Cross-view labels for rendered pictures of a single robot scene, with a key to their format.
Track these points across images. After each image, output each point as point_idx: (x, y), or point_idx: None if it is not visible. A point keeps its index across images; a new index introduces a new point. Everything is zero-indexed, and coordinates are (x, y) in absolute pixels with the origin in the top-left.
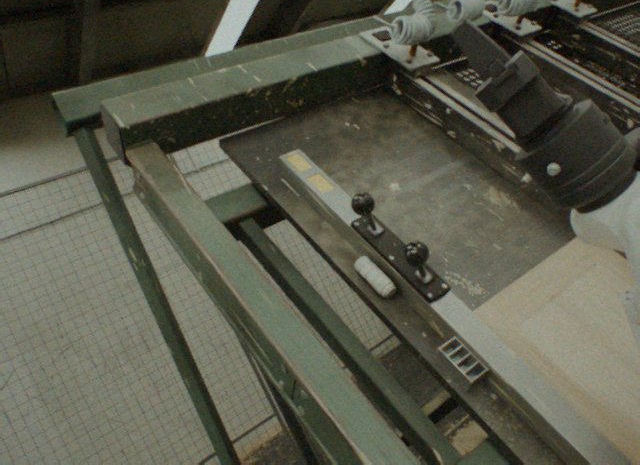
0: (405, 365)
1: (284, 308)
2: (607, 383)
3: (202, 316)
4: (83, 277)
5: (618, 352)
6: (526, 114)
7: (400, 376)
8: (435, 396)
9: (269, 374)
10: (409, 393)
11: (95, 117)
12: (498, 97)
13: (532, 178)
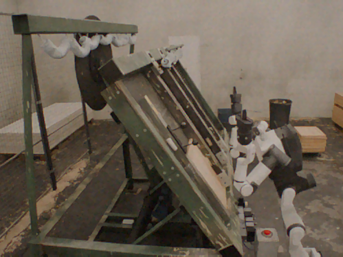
0: None
1: (170, 151)
2: (205, 176)
3: None
4: None
5: (203, 170)
6: (248, 128)
7: None
8: (10, 185)
9: (159, 169)
10: None
11: (37, 32)
12: (249, 126)
13: (240, 137)
